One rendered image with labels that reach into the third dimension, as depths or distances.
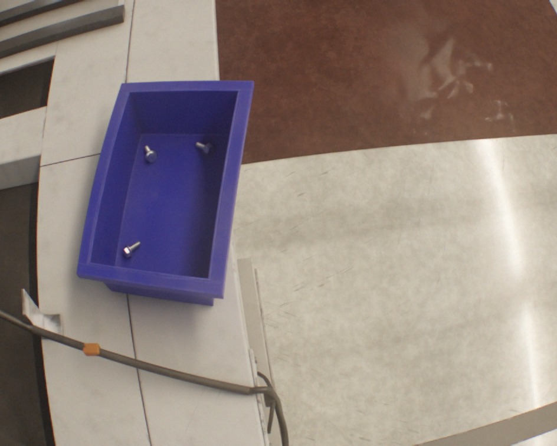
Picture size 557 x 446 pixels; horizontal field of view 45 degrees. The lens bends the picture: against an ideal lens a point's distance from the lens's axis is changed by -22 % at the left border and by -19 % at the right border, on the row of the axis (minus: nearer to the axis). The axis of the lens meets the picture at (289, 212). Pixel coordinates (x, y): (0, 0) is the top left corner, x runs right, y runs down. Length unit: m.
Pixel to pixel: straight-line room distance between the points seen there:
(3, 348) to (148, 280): 0.29
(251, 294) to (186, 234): 0.44
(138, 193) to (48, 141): 0.17
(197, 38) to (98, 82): 0.14
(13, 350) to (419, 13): 1.65
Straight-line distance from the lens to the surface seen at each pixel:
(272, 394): 0.77
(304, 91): 1.97
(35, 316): 0.79
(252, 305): 1.25
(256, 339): 1.22
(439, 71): 2.06
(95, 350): 0.76
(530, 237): 1.84
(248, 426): 0.75
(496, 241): 1.81
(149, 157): 0.87
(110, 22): 1.05
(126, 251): 0.82
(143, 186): 0.87
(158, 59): 0.98
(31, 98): 1.10
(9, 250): 0.97
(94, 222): 0.77
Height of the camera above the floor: 1.57
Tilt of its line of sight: 61 degrees down
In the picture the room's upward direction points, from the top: 2 degrees counter-clockwise
